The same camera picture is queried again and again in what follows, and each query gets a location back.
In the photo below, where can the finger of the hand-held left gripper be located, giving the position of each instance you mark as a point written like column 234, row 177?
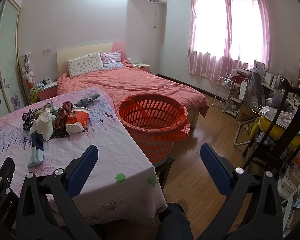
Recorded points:
column 2, row 177

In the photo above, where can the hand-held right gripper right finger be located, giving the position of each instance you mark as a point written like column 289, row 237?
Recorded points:
column 215, row 170

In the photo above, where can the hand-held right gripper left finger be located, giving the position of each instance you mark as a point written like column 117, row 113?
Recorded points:
column 82, row 170

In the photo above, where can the black mesh mat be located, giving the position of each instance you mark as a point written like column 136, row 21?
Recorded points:
column 60, row 135

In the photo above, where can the orange plastic basket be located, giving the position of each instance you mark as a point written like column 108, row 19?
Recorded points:
column 152, row 145

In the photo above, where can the floral pink tablecloth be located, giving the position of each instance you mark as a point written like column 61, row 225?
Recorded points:
column 102, row 142

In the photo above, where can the pale green long wrapper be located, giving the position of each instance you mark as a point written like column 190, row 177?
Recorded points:
column 36, row 157

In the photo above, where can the brown shoe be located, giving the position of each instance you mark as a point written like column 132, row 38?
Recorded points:
column 183, row 205

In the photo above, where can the dark stool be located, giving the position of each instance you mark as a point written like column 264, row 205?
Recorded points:
column 165, row 170

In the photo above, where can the red white paper cup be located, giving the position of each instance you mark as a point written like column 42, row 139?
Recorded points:
column 76, row 120

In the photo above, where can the dark wooden chair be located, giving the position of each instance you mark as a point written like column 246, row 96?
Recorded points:
column 265, row 152

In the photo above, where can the brown plaid scrunchie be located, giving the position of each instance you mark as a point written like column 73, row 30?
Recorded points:
column 62, row 115

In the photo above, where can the black white scrunchie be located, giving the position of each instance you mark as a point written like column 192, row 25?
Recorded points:
column 27, row 120

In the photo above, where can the person's leg in jeans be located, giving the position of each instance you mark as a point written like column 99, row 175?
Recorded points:
column 175, row 225

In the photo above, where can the grey sock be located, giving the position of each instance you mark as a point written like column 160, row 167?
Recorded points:
column 86, row 100

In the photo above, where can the grey yellow snack packet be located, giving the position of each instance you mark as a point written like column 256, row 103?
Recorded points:
column 43, row 108

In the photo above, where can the yellow cushion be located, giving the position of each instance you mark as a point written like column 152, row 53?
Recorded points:
column 280, row 132

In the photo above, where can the white rolling cart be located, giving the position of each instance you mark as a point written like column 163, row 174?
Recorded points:
column 221, row 95

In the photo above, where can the pink white nightstand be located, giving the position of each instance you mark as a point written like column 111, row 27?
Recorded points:
column 141, row 67
column 47, row 92

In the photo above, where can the yellow green plush toy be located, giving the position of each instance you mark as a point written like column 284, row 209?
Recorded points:
column 34, row 93

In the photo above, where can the white mug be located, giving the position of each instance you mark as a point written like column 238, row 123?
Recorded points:
column 49, row 81

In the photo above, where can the dark green mug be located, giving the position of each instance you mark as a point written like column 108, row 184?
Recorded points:
column 43, row 82

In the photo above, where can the bed with orange blanket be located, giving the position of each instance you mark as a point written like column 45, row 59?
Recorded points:
column 140, row 85

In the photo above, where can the floral white pillow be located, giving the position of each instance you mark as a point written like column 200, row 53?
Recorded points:
column 85, row 65

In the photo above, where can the flower print sliding wardrobe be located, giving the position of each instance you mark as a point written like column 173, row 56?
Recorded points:
column 5, row 67

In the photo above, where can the pink window curtain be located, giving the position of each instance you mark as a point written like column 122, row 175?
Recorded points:
column 210, row 60

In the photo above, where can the clear tube of plush toys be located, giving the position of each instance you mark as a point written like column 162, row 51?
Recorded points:
column 27, row 67

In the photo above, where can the striped pink pillow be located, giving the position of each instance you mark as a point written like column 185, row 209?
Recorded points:
column 111, row 60

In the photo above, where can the air conditioner pipe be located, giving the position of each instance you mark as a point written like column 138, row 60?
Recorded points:
column 155, row 15

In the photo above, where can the white wall socket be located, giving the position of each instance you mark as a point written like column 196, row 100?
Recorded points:
column 47, row 50

